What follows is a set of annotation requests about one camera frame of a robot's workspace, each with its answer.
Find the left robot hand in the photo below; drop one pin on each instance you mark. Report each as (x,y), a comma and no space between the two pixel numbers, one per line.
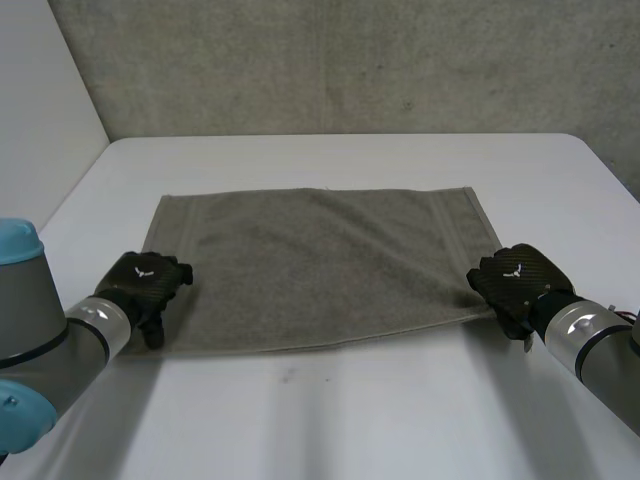
(145,280)

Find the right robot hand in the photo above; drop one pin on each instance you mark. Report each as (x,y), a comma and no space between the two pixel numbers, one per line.
(515,282)

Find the grey towel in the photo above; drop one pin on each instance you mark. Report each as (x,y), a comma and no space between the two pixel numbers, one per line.
(320,270)

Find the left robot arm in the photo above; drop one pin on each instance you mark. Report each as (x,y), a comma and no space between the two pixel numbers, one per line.
(45,330)

